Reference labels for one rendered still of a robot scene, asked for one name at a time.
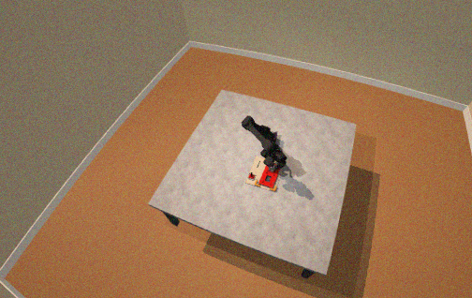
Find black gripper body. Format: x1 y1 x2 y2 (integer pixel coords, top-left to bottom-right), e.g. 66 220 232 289
260 149 286 169

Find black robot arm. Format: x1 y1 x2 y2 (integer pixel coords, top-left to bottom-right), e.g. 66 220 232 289
242 115 287 167

